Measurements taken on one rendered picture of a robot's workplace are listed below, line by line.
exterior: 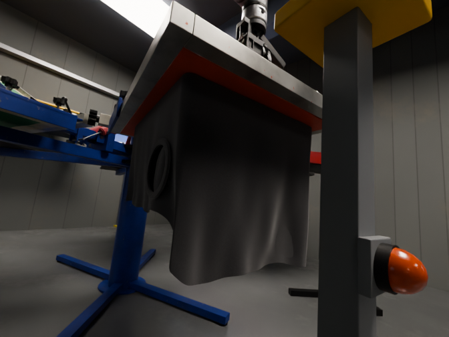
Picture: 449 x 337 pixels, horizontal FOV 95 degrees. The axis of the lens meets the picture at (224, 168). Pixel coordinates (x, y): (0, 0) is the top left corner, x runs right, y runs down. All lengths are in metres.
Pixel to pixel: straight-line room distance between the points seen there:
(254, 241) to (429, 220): 2.66
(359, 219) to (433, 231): 2.85
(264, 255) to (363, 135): 0.41
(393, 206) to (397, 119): 1.04
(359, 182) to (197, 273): 0.35
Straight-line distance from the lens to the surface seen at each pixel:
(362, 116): 0.27
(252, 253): 0.54
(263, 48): 0.68
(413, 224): 3.07
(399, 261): 0.24
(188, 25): 0.40
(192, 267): 0.45
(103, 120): 1.14
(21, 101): 1.10
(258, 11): 0.73
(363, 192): 0.25
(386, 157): 3.14
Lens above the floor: 0.70
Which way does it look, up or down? 8 degrees up
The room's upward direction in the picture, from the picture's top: 5 degrees clockwise
